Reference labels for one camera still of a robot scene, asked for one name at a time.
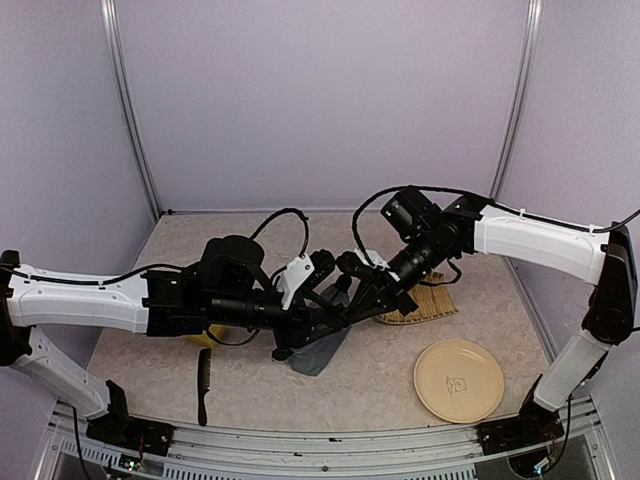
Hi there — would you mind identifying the aluminium frame post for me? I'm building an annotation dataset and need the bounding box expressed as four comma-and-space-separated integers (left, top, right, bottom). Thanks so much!
100, 0, 163, 222
490, 0, 544, 199

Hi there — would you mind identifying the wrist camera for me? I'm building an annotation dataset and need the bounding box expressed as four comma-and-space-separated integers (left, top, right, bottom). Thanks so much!
275, 249, 335, 310
336, 249, 389, 275

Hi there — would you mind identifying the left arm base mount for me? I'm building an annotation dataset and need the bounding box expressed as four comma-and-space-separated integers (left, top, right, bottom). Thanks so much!
86, 380, 175, 457

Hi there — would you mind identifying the beige round plate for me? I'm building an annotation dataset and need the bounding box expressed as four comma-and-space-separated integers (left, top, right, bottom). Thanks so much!
413, 340, 504, 424

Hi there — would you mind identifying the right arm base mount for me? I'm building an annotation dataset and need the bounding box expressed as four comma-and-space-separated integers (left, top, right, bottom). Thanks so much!
477, 376, 565, 455

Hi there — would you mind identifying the right aluminium frame post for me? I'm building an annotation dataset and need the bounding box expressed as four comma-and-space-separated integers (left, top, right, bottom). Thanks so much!
490, 0, 544, 199

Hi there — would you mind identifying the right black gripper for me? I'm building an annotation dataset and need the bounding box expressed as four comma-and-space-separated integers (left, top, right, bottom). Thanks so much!
346, 229, 453, 322

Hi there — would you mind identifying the left aluminium frame post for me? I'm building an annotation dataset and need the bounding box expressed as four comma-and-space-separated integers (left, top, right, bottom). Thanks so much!
100, 0, 163, 222

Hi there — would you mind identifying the yellow sponge block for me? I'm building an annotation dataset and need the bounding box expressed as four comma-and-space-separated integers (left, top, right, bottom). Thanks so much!
187, 325, 228, 349

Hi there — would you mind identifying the front aluminium rail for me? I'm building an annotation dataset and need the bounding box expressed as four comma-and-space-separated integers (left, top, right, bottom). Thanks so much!
33, 397, 622, 479

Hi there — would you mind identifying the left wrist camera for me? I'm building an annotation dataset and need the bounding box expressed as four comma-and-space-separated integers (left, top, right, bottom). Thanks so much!
275, 249, 335, 310

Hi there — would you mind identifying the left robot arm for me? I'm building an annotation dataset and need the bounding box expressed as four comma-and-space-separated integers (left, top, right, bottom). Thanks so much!
1, 235, 347, 445

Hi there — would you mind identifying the grey zip pouch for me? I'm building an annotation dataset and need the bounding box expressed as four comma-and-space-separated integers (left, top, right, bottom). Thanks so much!
285, 277, 351, 377

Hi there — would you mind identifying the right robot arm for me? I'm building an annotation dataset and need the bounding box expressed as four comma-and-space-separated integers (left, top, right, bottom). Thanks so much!
347, 185, 638, 444

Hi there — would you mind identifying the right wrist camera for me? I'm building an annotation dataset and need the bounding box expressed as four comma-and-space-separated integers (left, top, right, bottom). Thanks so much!
336, 249, 389, 275

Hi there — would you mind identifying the black plastic comb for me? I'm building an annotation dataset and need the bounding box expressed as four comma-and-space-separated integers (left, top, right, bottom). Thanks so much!
197, 348, 211, 426

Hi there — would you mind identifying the woven bamboo tray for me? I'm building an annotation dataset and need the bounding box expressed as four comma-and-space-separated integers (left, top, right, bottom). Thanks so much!
375, 272, 458, 326

